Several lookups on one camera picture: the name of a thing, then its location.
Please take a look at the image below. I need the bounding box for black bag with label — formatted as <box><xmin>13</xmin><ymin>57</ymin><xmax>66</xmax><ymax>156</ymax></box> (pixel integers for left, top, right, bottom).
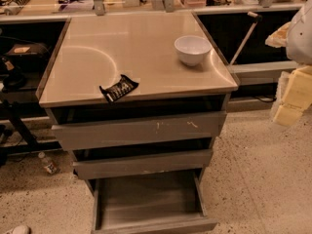
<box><xmin>4</xmin><ymin>43</ymin><xmax>50</xmax><ymax>72</ymax></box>

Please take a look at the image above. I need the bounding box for white shoe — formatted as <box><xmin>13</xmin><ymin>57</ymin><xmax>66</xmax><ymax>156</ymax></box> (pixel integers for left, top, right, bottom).
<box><xmin>3</xmin><ymin>225</ymin><xmax>30</xmax><ymax>234</ymax></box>

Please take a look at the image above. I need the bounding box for white bowl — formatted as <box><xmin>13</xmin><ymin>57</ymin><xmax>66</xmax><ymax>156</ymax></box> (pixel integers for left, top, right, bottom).
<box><xmin>175</xmin><ymin>35</ymin><xmax>212</xmax><ymax>66</ymax></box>

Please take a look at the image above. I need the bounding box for grey drawer cabinet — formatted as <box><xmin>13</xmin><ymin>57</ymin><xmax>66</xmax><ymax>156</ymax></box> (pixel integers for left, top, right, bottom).
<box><xmin>35</xmin><ymin>11</ymin><xmax>241</xmax><ymax>180</ymax></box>

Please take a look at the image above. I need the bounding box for black stand leg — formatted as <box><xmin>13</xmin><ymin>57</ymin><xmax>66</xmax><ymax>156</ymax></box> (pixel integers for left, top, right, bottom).
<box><xmin>3</xmin><ymin>100</ymin><xmax>60</xmax><ymax>154</ymax></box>

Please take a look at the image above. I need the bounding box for grey top drawer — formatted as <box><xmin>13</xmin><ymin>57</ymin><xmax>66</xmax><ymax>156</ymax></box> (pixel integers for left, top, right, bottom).
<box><xmin>52</xmin><ymin>111</ymin><xmax>226</xmax><ymax>151</ymax></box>

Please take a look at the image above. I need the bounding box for grey middle drawer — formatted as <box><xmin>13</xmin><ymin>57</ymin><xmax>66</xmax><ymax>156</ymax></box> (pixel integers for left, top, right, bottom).
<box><xmin>73</xmin><ymin>149</ymin><xmax>213</xmax><ymax>179</ymax></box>

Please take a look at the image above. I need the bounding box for grey bottom drawer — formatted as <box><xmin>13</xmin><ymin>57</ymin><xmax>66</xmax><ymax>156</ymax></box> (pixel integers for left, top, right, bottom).
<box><xmin>91</xmin><ymin>171</ymin><xmax>217</xmax><ymax>234</ymax></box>

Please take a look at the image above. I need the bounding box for grey drawer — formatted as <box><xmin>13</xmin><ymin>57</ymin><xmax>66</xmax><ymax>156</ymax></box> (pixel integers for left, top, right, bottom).
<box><xmin>91</xmin><ymin>171</ymin><xmax>217</xmax><ymax>234</ymax></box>
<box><xmin>52</xmin><ymin>111</ymin><xmax>226</xmax><ymax>151</ymax></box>
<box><xmin>73</xmin><ymin>149</ymin><xmax>213</xmax><ymax>179</ymax></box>

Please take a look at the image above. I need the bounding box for black snack wrapper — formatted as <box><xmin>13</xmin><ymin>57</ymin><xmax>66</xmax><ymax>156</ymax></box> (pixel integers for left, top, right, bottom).
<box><xmin>99</xmin><ymin>74</ymin><xmax>138</xmax><ymax>103</ymax></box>

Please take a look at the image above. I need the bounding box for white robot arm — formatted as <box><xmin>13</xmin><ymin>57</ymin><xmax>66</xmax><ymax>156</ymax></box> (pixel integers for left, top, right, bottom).
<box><xmin>265</xmin><ymin>0</ymin><xmax>312</xmax><ymax>127</ymax></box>

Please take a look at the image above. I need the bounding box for black floor cable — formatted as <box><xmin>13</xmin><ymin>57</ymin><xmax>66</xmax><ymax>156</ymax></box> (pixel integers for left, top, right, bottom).
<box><xmin>253</xmin><ymin>95</ymin><xmax>277</xmax><ymax>103</ymax></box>

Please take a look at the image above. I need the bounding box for plastic water bottle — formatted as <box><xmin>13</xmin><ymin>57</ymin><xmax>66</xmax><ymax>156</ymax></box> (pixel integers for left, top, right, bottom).
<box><xmin>38</xmin><ymin>152</ymin><xmax>59</xmax><ymax>175</ymax></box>

